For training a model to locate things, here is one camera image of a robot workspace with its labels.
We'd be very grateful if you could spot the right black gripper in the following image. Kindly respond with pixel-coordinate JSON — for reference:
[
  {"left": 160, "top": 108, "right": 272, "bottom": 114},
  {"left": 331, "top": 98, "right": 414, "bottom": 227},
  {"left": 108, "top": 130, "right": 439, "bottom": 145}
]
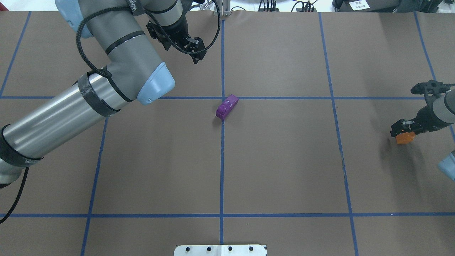
[{"left": 390, "top": 106, "right": 443, "bottom": 138}]

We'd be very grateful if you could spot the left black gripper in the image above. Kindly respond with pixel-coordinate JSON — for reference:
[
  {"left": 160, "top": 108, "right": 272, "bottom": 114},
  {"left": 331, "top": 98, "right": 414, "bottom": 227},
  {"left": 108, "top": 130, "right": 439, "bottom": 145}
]
[{"left": 146, "top": 15, "right": 207, "bottom": 64}]

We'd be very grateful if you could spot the orange trapezoid block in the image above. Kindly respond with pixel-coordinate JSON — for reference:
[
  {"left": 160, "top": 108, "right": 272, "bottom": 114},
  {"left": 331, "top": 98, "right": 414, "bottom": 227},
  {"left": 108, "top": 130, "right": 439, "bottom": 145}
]
[{"left": 395, "top": 132, "right": 416, "bottom": 145}]

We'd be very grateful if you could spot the purple trapezoid block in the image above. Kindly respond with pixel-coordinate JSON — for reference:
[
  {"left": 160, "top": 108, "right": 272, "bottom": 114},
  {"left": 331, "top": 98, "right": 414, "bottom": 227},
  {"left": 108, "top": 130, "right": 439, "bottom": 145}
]
[{"left": 215, "top": 94, "right": 239, "bottom": 120}]

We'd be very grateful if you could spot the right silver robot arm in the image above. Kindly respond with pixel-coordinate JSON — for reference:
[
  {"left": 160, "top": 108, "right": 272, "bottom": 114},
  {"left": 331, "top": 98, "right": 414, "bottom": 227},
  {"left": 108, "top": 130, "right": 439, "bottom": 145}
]
[{"left": 390, "top": 90, "right": 455, "bottom": 144}]

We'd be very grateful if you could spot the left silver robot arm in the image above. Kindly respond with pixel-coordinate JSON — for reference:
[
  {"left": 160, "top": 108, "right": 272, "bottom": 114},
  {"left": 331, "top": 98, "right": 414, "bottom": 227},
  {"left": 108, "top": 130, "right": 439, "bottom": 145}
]
[{"left": 1, "top": 0, "right": 207, "bottom": 188}]

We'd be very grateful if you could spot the white metal mount plate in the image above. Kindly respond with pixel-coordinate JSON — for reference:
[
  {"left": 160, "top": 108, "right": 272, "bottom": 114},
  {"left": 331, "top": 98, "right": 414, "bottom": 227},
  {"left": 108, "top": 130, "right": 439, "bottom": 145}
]
[{"left": 173, "top": 244, "right": 268, "bottom": 256}]

